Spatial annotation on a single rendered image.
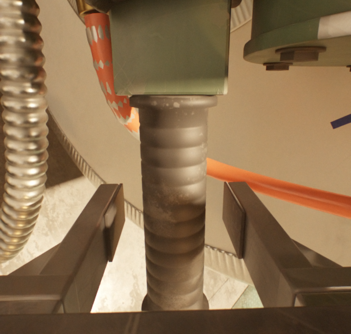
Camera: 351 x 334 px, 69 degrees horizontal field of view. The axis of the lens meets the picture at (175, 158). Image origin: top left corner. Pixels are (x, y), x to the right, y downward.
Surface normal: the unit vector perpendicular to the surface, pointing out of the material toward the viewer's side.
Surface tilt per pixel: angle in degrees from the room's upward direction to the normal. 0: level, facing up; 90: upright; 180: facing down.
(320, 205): 87
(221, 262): 91
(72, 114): 90
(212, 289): 0
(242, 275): 82
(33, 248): 0
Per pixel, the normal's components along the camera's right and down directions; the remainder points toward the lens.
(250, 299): 0.65, -0.24
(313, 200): -0.64, 0.16
